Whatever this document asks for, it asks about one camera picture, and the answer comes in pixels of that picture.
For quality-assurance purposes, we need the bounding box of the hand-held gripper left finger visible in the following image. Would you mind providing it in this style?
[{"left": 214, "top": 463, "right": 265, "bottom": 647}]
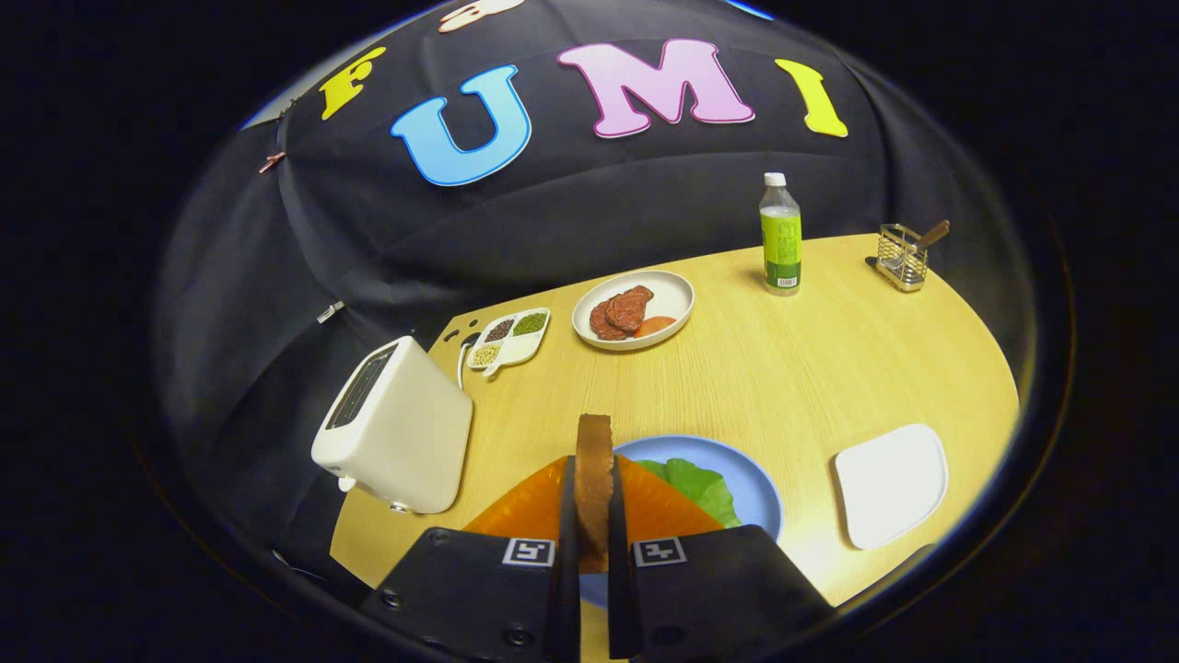
[{"left": 359, "top": 454, "right": 581, "bottom": 663}]

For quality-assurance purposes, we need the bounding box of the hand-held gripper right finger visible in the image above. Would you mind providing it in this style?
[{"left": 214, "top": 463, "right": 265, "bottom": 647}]
[{"left": 606, "top": 454, "right": 835, "bottom": 662}]

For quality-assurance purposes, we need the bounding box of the green lettuce leaf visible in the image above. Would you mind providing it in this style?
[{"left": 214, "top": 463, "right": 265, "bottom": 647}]
[{"left": 636, "top": 458, "right": 741, "bottom": 529}]

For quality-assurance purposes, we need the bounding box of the toasted bread slice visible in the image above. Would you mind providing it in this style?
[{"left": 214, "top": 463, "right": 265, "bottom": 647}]
[{"left": 575, "top": 413, "right": 615, "bottom": 574}]

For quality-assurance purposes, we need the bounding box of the round blue plate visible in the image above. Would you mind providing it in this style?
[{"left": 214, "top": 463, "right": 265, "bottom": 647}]
[{"left": 578, "top": 435, "right": 784, "bottom": 609}]

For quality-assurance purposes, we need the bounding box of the white toaster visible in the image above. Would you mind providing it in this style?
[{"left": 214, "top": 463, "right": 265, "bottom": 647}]
[{"left": 311, "top": 335, "right": 474, "bottom": 515}]

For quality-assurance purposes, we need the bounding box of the square white plate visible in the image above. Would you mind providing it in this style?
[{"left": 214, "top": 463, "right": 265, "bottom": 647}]
[{"left": 835, "top": 423, "right": 950, "bottom": 551}]

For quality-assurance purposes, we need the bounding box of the white divided seed dish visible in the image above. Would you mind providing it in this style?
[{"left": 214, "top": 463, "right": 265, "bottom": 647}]
[{"left": 466, "top": 308, "right": 552, "bottom": 378}]

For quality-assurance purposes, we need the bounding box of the brown meat slice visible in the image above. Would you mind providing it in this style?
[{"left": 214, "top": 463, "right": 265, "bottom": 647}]
[
  {"left": 589, "top": 299, "right": 632, "bottom": 342},
  {"left": 605, "top": 285, "right": 655, "bottom": 333}
]

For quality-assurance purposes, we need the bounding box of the round white plate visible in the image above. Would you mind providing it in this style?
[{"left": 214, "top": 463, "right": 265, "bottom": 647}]
[{"left": 571, "top": 269, "right": 695, "bottom": 352}]

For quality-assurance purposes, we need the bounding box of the green label plastic bottle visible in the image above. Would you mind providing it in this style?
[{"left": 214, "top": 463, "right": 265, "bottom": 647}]
[{"left": 760, "top": 172, "right": 803, "bottom": 297}]

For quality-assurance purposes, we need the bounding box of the black backdrop cloth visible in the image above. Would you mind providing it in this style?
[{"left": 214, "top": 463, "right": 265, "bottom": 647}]
[{"left": 152, "top": 0, "right": 1042, "bottom": 572}]

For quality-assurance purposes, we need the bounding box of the wire utensil holder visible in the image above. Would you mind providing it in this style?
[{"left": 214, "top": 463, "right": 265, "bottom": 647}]
[{"left": 875, "top": 224, "right": 929, "bottom": 293}]

